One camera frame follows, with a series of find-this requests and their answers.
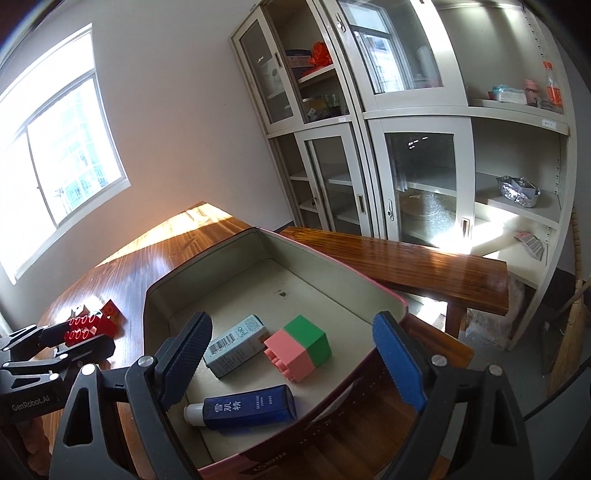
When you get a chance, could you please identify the pink cardboard box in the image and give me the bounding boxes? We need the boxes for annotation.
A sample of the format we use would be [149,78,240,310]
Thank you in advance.
[144,226,410,480]

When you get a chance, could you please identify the round glass tray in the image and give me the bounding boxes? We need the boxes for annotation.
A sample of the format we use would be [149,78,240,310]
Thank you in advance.
[399,191,458,227]

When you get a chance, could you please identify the stack of cards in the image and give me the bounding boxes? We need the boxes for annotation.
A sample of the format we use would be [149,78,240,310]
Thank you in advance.
[513,229,546,261]

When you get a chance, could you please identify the red plastic bag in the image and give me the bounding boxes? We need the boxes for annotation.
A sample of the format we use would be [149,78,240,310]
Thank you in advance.
[308,41,334,68]

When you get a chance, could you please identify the pink and green building block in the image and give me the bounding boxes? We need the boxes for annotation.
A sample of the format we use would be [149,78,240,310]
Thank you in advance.
[263,315,332,383]

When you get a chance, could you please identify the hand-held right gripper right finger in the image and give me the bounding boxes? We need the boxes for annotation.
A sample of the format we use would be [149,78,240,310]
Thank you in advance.
[372,311,536,480]

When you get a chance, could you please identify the dark blue bottle white cap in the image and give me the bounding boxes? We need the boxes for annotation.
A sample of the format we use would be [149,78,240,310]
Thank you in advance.
[184,384,297,432]

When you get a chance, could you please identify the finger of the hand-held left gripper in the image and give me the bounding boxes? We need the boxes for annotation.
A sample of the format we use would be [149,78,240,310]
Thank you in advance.
[0,335,116,386]
[0,324,68,356]

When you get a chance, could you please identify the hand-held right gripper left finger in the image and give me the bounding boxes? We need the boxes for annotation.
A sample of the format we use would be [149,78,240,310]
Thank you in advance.
[48,311,213,480]

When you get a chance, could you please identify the red drink bottle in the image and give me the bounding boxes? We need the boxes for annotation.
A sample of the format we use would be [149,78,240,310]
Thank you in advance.
[542,61,564,112]

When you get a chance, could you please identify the wooden bench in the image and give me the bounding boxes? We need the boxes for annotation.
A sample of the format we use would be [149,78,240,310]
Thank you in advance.
[280,226,509,333]

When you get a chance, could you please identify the metal cans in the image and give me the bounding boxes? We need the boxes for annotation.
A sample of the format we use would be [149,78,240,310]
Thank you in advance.
[302,92,349,123]

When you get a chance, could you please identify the blue and white packet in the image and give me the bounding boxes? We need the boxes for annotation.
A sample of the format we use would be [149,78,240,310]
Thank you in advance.
[489,84,527,104]

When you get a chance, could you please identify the straw broom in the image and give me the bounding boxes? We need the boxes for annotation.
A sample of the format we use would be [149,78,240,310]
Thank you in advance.
[547,208,591,400]

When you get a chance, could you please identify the wooden desktop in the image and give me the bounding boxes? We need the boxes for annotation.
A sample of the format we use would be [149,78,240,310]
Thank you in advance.
[0,202,476,480]

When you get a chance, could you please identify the stack of blue boxes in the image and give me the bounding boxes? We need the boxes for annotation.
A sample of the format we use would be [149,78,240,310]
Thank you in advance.
[284,48,311,77]

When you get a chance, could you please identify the white framed window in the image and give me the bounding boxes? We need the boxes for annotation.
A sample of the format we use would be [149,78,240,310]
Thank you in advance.
[0,23,132,284]

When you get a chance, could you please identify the silver foil bag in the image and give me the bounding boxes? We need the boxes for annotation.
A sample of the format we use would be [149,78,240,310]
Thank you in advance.
[496,175,541,208]

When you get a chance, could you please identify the grey-blue small carton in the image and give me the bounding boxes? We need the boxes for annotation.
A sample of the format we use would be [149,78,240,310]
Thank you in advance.
[204,314,271,379]

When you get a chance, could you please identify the red building block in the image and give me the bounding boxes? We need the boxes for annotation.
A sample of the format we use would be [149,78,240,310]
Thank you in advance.
[62,299,122,348]

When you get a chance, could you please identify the clear plastic bag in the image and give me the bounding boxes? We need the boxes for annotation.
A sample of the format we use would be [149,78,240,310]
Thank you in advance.
[464,277,527,349]

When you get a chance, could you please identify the white box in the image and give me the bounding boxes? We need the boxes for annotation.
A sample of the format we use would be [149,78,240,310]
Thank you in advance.
[261,60,284,95]

